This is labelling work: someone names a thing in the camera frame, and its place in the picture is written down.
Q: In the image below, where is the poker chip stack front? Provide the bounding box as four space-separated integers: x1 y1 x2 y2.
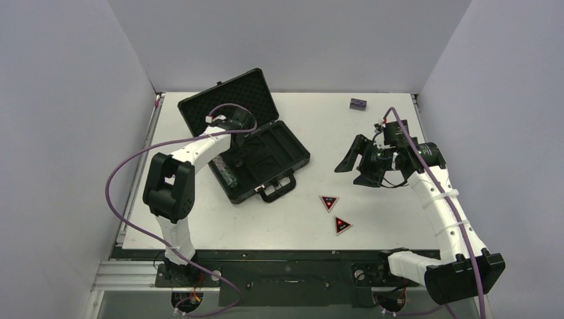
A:
221 169 238 188

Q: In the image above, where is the poker chip stack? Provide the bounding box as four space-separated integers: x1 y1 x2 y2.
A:
221 169 238 188
212 156 226 171

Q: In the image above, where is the red triangular button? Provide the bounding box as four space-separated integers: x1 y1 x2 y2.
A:
334 216 353 236
319 195 339 213

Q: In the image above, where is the purple playing card box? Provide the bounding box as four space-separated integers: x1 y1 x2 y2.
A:
349 98 367 110

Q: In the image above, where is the poker chip stack back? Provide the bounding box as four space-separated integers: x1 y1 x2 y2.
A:
212 156 226 171

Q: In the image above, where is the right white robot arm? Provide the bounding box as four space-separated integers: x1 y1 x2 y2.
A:
335 120 505 305

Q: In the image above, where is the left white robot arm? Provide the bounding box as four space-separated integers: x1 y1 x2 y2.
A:
142 104 257 286

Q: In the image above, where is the black foam-lined carrying case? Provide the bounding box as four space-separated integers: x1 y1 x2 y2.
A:
177 67 311 205

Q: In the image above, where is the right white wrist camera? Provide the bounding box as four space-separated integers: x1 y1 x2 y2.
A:
374 120 386 136

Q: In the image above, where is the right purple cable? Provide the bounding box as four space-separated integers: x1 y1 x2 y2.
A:
380 106 488 319

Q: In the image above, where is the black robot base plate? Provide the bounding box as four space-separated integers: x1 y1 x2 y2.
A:
110 247 425 311

